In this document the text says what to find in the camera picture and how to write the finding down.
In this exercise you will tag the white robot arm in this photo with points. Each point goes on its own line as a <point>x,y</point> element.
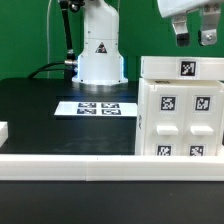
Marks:
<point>100,62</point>

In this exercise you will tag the white marker sheet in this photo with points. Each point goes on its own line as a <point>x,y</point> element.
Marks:
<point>101,109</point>

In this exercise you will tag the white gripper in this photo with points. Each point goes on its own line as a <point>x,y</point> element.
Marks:
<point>210,15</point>

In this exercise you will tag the white U-shaped frame fence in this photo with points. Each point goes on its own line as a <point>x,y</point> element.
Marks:
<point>15,167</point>

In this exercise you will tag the white cabinet top block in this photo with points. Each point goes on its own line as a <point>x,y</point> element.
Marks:
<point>182,68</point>

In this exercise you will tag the white cabinet body box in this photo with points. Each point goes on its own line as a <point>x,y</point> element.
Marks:
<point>144,87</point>

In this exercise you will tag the white cabinet door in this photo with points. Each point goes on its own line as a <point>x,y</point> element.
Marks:
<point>203,120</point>
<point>164,120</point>

